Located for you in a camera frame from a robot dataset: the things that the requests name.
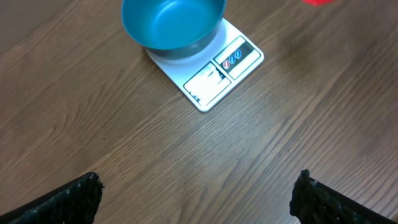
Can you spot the red measuring scoop blue handle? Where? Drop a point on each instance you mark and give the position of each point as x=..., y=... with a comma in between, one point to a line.
x=318, y=2

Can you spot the blue metal bowl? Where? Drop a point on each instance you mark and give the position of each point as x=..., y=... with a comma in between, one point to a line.
x=173, y=28

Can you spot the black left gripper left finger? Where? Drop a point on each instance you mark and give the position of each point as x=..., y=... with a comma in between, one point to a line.
x=74, y=202

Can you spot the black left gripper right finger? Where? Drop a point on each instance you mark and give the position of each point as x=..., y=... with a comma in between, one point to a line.
x=314, y=203

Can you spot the white digital kitchen scale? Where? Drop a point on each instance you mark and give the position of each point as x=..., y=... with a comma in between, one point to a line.
x=208, y=76

